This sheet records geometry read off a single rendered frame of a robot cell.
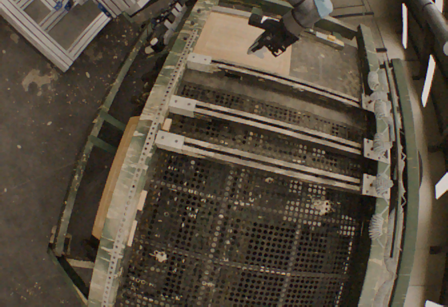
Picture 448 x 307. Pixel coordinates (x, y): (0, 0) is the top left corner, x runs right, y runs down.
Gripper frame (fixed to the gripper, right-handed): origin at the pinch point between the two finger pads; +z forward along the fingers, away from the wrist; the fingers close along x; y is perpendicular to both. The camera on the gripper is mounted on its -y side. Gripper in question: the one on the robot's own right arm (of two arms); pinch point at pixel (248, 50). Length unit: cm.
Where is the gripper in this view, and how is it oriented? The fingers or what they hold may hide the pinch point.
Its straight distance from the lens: 85.7
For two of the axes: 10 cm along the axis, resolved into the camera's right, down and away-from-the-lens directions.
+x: 3.3, -8.5, 4.1
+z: -5.1, 2.0, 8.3
